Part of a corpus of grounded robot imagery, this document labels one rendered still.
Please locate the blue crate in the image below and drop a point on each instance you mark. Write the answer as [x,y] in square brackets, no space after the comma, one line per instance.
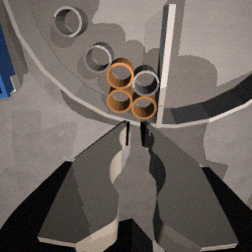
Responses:
[8,79]

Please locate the grey metal sleeve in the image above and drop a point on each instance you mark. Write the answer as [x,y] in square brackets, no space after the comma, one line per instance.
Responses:
[91,65]
[59,23]
[145,90]

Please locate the bronze bushing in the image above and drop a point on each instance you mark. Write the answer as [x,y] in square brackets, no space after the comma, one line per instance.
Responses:
[117,106]
[143,112]
[117,83]

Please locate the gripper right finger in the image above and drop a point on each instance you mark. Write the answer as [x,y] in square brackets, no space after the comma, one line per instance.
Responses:
[195,211]

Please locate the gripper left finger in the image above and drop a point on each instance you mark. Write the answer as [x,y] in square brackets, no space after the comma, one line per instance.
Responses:
[76,209]

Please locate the white round turntable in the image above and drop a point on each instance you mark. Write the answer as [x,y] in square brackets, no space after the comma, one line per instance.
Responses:
[210,72]

